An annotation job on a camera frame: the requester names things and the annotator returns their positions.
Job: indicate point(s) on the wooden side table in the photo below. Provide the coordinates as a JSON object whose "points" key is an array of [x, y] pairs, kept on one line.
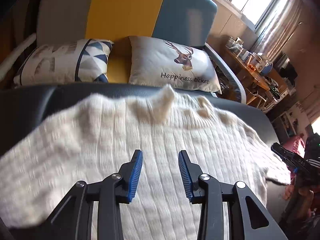
{"points": [[258, 89]]}

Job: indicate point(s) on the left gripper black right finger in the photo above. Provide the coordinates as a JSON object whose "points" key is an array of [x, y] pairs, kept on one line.
{"points": [[220, 202]]}

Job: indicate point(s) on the white deer print pillow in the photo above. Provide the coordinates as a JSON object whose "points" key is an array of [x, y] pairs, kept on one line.
{"points": [[157, 62]]}

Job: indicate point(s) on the grey yellow blue sofa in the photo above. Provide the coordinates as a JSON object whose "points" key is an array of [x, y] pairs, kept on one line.
{"points": [[57, 22]]}

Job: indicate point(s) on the person in red jacket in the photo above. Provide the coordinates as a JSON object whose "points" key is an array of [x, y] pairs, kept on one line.
{"points": [[300, 219]]}

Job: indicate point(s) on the blue round container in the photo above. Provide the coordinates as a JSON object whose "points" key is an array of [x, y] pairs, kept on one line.
{"points": [[267, 69]]}

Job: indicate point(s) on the patterned window curtain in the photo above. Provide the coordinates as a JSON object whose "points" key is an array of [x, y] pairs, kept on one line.
{"points": [[276, 30]]}

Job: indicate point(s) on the white jar with oranges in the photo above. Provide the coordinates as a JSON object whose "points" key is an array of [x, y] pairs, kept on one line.
{"points": [[253, 62]]}

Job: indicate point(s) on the cream knitted sweater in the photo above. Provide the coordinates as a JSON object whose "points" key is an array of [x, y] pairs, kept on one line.
{"points": [[150, 154]]}

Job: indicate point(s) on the blue triangle patterned pillow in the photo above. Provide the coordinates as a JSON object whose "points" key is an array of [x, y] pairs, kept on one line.
{"points": [[80, 61]]}

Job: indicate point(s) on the black leather ottoman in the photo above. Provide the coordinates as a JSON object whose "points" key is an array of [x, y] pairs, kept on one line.
{"points": [[37, 99]]}

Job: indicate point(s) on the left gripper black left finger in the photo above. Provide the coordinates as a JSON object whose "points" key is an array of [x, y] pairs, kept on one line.
{"points": [[72, 218]]}

